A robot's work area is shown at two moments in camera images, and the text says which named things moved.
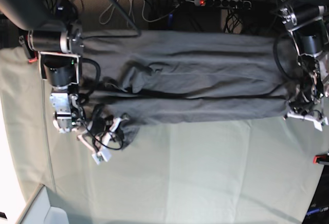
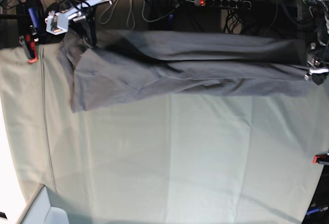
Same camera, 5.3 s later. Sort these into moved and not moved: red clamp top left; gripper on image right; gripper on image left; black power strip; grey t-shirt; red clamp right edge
Moved: grey t-shirt; gripper on image left; gripper on image right
Not moved: red clamp right edge; black power strip; red clamp top left
